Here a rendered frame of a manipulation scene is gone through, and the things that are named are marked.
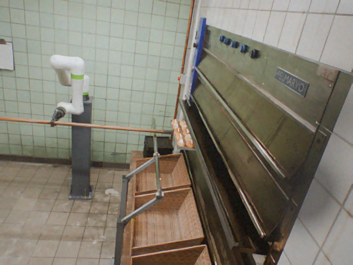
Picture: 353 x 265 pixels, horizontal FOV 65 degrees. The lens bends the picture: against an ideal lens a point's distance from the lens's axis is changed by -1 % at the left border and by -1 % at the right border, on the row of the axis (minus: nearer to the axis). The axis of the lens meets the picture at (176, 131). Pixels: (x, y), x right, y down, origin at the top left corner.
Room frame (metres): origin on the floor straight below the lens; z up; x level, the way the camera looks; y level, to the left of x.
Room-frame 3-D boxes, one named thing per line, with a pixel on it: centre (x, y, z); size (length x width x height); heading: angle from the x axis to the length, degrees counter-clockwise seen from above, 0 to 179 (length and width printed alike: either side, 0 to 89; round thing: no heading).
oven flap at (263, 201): (1.70, -0.28, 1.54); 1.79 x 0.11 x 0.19; 10
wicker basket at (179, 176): (2.22, 0.08, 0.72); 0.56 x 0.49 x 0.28; 11
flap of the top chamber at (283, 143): (1.70, -0.28, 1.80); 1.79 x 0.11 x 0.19; 10
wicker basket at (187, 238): (1.63, -0.02, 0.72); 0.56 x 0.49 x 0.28; 10
